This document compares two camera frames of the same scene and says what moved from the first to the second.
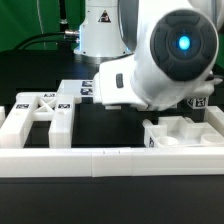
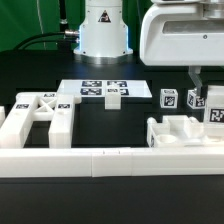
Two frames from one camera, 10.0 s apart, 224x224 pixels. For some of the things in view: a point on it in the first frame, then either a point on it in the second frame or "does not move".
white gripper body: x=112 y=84 → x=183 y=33
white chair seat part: x=179 y=131 does not move
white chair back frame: x=58 y=109 does not move
